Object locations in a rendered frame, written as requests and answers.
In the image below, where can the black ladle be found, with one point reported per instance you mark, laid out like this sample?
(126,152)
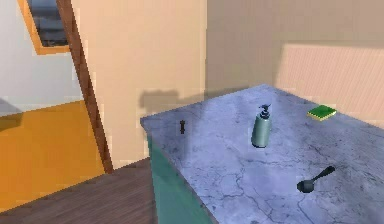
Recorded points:
(310,183)

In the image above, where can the orange framed window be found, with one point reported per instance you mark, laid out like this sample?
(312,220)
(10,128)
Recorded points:
(46,26)

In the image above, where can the teal cabinet with marble top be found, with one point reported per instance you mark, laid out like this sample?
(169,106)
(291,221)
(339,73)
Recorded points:
(266,173)

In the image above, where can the green and yellow sponge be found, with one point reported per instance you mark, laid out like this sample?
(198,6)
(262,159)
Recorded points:
(321,112)

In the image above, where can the grey-green soap dispenser bottle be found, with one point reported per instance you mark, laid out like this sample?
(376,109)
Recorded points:
(261,131)

